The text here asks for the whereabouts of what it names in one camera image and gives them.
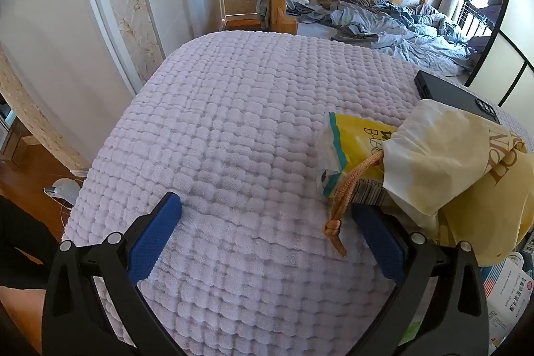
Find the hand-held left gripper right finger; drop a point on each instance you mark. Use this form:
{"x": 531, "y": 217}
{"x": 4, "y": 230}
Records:
{"x": 379, "y": 243}

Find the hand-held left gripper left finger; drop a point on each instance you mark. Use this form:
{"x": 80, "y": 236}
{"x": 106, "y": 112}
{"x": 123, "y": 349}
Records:
{"x": 154, "y": 239}

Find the yellow tissue packet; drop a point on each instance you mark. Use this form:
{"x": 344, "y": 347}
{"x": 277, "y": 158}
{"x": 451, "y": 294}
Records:
{"x": 358, "y": 139}

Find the person's leg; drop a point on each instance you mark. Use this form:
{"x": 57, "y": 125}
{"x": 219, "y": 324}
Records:
{"x": 25, "y": 239}

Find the white printed medicine box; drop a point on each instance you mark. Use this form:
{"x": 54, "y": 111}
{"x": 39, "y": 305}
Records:
{"x": 507, "y": 297}

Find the lavender quilted blanket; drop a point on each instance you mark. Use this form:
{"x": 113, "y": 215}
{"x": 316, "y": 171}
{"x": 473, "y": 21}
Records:
{"x": 250, "y": 130}

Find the black phone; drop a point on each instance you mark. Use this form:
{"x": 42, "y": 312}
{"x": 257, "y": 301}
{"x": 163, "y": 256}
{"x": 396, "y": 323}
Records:
{"x": 446, "y": 93}

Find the blue crumpled duvet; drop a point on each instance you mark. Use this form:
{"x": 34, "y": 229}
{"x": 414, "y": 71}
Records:
{"x": 396, "y": 30}

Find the black framed sliding screen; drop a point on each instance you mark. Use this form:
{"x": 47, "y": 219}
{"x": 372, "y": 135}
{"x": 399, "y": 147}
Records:
{"x": 504, "y": 47}

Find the black window railing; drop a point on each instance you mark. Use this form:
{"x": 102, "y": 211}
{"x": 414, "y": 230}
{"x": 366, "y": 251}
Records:
{"x": 475, "y": 16}

